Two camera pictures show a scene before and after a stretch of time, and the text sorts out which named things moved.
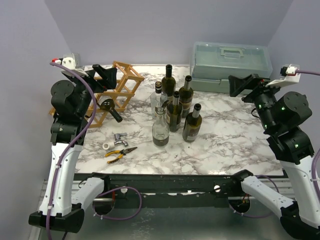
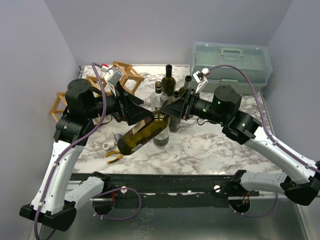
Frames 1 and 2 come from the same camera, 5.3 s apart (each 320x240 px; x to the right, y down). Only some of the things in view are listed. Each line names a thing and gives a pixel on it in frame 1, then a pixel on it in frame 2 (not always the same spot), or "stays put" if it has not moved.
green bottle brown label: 192,125 → 144,133
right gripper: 252,88 → 188,104
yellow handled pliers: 122,152 stays put
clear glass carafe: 160,127 stays put
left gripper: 108,75 → 132,113
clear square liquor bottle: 157,99 stays put
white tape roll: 106,146 stays put
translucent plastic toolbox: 212,62 stays put
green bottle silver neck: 175,110 stays put
